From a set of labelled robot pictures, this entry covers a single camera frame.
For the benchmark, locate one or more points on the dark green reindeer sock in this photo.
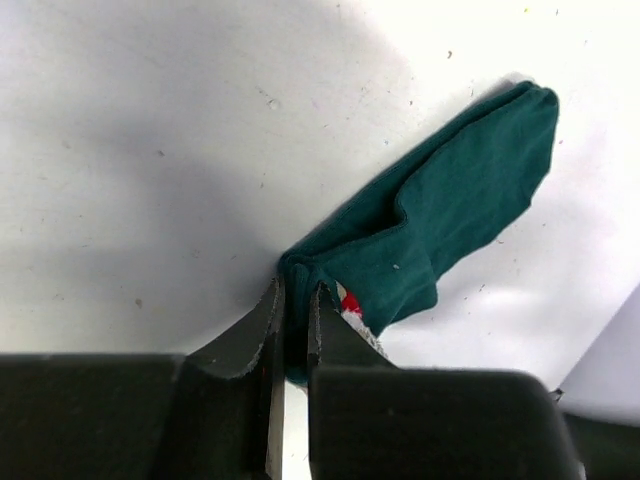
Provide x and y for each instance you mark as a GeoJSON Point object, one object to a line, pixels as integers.
{"type": "Point", "coordinates": [450, 196]}

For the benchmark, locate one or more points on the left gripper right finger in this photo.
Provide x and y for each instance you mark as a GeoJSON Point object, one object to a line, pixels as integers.
{"type": "Point", "coordinates": [369, 419]}

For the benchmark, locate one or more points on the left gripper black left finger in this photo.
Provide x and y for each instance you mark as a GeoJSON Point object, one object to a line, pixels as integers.
{"type": "Point", "coordinates": [216, 413]}

